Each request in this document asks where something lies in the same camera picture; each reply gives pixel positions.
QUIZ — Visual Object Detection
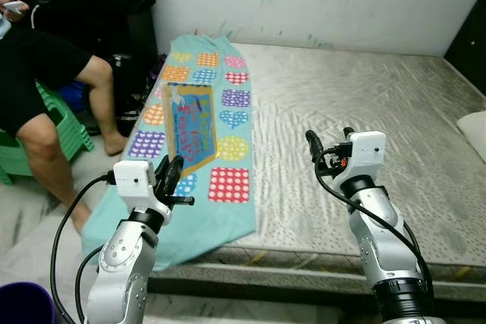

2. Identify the blue yellow picture book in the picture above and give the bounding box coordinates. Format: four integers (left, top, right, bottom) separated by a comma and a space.
162, 81, 219, 179

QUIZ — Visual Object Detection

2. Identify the white printed pillow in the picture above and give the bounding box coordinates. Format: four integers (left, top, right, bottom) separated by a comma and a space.
458, 110, 486, 159

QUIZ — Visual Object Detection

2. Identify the white patterned mattress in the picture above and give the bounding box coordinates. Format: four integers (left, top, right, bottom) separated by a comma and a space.
148, 42, 486, 287

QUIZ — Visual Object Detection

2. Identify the teal blanket with colourful hearts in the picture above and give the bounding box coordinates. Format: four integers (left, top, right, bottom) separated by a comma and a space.
82, 33, 257, 272

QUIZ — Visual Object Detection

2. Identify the black bag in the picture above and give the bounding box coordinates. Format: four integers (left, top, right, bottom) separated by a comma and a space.
110, 51, 164, 116

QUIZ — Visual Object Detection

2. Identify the green plastic stool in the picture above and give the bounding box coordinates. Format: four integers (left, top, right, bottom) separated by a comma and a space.
0, 81, 96, 186

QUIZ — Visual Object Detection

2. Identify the black tufted headboard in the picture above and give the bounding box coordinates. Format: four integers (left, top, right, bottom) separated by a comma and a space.
444, 0, 486, 93

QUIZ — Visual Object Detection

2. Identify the adult in black shorts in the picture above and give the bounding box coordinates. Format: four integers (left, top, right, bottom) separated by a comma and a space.
0, 0, 130, 234

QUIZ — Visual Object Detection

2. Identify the purple plastic bucket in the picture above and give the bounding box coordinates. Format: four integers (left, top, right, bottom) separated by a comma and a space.
0, 282, 58, 324

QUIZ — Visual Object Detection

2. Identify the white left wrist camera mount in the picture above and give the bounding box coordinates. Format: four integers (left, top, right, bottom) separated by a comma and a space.
114, 161, 172, 222

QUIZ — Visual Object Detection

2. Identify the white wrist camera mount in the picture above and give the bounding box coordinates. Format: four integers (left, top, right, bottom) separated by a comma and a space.
334, 131, 387, 196
114, 161, 172, 222

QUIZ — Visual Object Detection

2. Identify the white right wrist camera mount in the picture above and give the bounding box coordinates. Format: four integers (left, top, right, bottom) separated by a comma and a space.
334, 131, 387, 196

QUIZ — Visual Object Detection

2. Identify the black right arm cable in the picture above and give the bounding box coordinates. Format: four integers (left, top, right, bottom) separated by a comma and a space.
315, 149, 434, 294

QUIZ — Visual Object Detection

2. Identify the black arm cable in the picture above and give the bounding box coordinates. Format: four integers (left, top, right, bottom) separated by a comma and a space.
315, 149, 434, 294
49, 175, 118, 324

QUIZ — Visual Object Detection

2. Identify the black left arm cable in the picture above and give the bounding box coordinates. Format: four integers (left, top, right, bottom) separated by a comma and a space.
49, 175, 118, 324

